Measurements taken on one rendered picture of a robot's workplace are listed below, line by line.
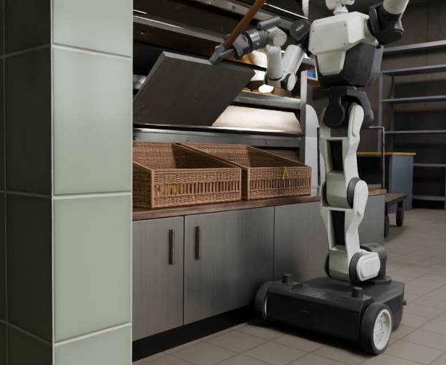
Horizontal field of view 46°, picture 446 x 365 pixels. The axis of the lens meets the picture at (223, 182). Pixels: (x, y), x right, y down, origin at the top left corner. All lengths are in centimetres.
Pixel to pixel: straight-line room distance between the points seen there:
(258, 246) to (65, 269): 198
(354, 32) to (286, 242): 106
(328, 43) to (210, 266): 109
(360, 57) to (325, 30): 19
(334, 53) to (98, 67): 188
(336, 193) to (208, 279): 69
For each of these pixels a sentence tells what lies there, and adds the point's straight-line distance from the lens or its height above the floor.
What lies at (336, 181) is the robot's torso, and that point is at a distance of 243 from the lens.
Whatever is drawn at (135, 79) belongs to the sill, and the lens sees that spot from 268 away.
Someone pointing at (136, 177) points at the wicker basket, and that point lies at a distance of 214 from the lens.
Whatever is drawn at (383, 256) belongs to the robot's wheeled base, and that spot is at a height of 30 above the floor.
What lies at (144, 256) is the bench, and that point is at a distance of 202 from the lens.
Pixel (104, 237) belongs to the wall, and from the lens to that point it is 59.
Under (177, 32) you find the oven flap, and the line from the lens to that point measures 270.
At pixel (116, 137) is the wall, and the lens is 60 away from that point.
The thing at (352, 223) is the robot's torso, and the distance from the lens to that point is 243.
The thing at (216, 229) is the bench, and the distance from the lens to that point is 228.
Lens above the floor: 79
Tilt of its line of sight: 3 degrees down
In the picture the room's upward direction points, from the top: 1 degrees clockwise
